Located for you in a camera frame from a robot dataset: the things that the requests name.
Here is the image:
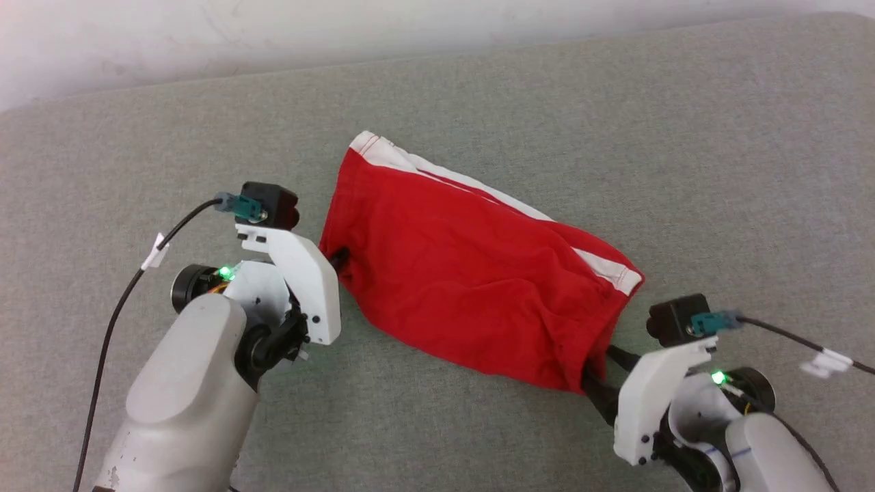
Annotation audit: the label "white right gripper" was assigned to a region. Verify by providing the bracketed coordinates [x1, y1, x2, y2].
[580, 336, 720, 467]

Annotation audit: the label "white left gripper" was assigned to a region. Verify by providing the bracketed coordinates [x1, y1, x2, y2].
[235, 223, 351, 346]

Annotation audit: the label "red and white shorts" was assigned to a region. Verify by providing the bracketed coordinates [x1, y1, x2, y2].
[319, 131, 645, 395]

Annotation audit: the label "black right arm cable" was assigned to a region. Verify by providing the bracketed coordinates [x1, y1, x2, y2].
[690, 309, 875, 381]

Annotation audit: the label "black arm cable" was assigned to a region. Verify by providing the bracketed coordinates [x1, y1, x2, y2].
[72, 192, 265, 492]
[690, 309, 875, 381]

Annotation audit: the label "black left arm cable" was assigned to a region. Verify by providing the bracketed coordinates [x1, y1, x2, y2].
[72, 192, 265, 492]

